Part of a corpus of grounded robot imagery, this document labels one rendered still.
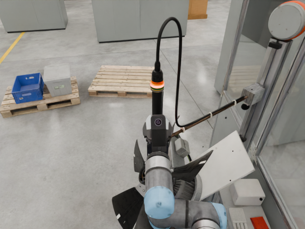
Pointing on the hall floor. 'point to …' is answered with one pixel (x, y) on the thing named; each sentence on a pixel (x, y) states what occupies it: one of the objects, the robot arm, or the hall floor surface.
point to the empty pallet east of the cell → (122, 81)
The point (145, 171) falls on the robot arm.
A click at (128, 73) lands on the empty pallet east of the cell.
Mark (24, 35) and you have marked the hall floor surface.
